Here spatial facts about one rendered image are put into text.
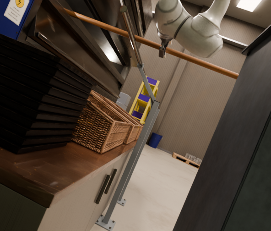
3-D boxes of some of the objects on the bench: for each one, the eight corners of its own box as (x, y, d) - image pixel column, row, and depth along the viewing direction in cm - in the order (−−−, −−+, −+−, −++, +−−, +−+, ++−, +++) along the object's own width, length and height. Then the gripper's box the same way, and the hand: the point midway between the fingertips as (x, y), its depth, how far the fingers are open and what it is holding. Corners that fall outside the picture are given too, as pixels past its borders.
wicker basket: (3, 110, 92) (29, 52, 92) (61, 116, 148) (77, 81, 148) (101, 155, 86) (128, 94, 87) (123, 144, 142) (139, 107, 143)
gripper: (168, 7, 95) (166, 31, 117) (150, 48, 94) (152, 64, 117) (183, 12, 94) (179, 35, 116) (165, 54, 93) (165, 69, 116)
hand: (165, 48), depth 114 cm, fingers open, 8 cm apart
